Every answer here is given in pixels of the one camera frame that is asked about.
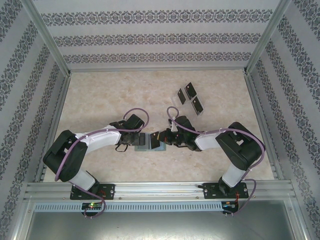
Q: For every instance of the green card holder wallet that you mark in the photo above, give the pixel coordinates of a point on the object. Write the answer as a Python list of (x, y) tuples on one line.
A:
[(163, 147)]

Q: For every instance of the black credit card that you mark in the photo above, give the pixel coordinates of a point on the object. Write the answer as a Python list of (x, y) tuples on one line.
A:
[(155, 142), (181, 96), (190, 90), (197, 105)]

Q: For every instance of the clear acrylic card stand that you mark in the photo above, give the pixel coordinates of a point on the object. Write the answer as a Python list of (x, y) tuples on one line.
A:
[(191, 111)]

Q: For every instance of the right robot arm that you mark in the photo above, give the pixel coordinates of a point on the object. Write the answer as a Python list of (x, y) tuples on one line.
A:
[(210, 141)]

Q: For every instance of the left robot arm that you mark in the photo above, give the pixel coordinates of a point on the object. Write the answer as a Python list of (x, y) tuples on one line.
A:
[(102, 140)]

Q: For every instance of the small circuit board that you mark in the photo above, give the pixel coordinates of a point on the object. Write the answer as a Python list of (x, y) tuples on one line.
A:
[(228, 205), (91, 206)]

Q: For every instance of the grey metal panel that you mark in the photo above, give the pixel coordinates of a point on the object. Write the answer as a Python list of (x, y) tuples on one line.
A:
[(160, 227)]

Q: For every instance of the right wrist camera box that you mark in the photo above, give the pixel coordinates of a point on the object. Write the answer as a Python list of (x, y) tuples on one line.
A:
[(183, 122)]

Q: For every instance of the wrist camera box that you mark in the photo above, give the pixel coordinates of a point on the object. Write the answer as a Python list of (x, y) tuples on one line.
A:
[(134, 121), (183, 122)]

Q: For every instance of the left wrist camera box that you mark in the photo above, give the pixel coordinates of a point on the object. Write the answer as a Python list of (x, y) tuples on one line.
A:
[(134, 121)]

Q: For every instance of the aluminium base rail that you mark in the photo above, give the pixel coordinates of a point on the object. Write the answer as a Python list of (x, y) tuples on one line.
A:
[(160, 191)]

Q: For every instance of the aluminium back rail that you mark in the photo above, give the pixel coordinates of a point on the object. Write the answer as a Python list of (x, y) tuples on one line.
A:
[(160, 71)]

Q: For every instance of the aluminium side rail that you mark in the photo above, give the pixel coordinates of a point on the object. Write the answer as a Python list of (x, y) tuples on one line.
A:
[(61, 100), (254, 100)]

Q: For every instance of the aluminium frame post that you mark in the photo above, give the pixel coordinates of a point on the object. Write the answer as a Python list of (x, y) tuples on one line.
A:
[(265, 37), (47, 37)]

